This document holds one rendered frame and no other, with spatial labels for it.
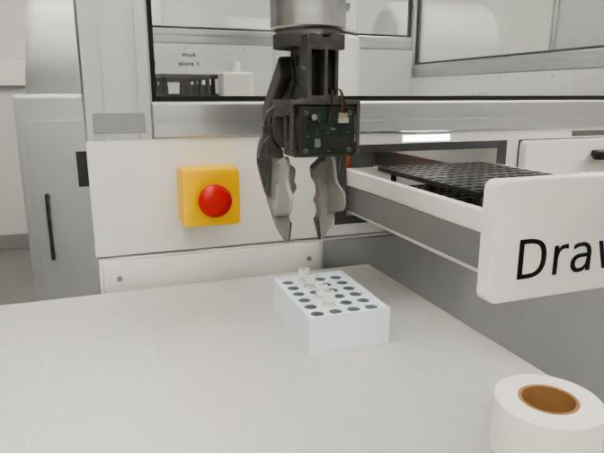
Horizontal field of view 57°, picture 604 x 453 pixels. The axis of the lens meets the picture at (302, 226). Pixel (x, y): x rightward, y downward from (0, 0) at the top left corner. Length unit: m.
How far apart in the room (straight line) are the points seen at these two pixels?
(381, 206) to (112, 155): 0.34
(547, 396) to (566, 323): 0.69
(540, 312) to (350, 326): 0.58
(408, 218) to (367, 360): 0.19
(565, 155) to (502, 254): 0.50
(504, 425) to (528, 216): 0.19
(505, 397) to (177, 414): 0.24
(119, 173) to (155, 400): 0.33
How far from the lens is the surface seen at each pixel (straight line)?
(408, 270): 0.88
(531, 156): 0.95
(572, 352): 1.16
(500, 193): 0.50
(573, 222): 0.56
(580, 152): 1.02
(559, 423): 0.40
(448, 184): 0.65
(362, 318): 0.54
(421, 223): 0.63
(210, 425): 0.44
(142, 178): 0.72
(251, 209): 0.75
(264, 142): 0.58
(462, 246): 0.57
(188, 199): 0.69
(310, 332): 0.53
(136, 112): 0.72
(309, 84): 0.53
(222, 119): 0.73
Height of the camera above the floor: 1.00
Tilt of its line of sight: 13 degrees down
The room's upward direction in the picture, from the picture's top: straight up
